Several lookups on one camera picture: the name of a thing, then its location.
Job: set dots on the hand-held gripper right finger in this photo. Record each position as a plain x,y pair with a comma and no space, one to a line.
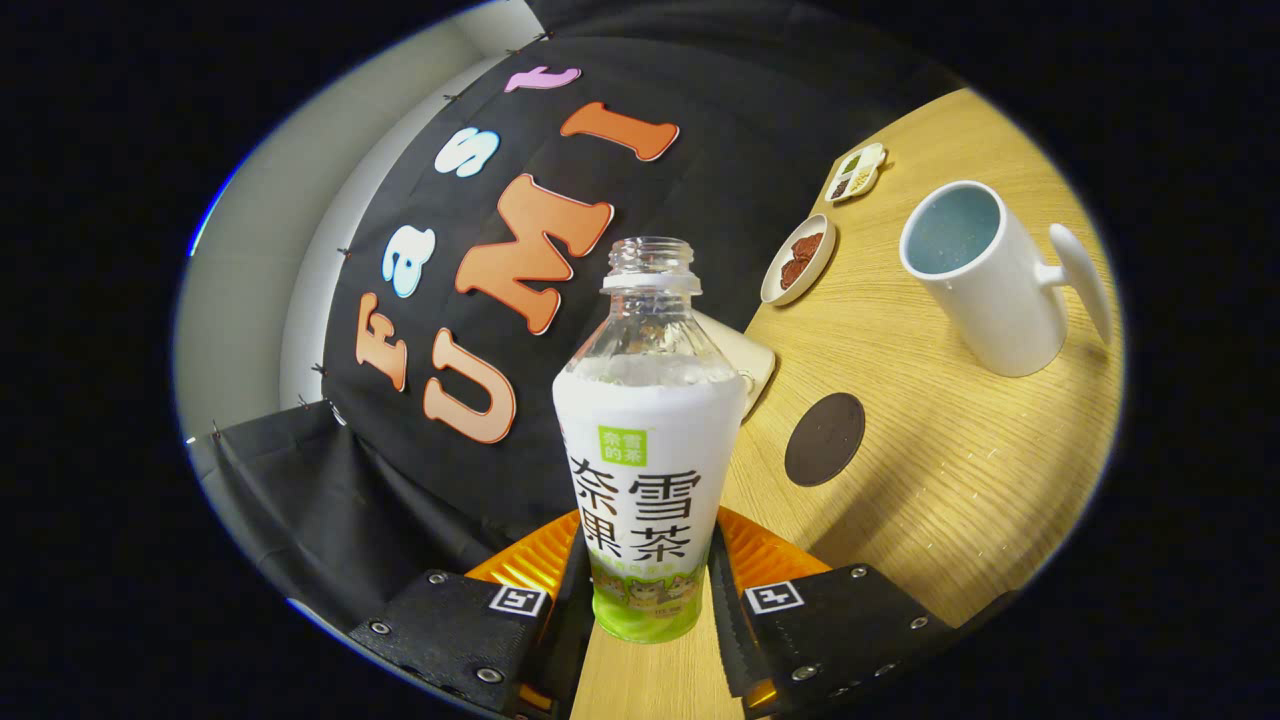
730,640

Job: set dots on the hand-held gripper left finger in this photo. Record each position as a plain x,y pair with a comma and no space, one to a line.
572,650

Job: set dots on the dark round coaster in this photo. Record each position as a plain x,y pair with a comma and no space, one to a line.
825,440

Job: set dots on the white green label juice bottle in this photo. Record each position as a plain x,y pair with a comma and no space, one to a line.
645,420

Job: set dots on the white toaster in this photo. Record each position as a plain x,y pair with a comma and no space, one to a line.
755,365

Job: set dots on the wooden table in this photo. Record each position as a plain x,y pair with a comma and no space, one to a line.
950,450

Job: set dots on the brown meat piece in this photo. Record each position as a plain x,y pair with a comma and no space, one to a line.
807,247
795,273

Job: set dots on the white round plate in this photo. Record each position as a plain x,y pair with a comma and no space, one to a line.
815,275

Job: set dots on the white divided dish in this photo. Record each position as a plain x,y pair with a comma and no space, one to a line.
858,172

